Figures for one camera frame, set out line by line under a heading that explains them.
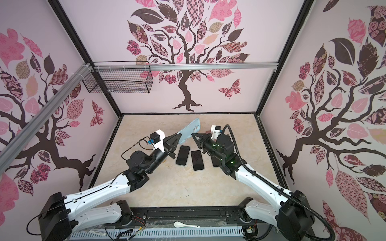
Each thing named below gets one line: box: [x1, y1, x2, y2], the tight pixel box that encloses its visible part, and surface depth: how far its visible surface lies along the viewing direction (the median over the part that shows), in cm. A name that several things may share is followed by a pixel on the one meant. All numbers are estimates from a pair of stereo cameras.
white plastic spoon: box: [173, 221, 201, 228], surface depth 72 cm
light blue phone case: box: [177, 117, 201, 145], surface depth 70 cm
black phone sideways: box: [190, 150, 205, 171], surface depth 94 cm
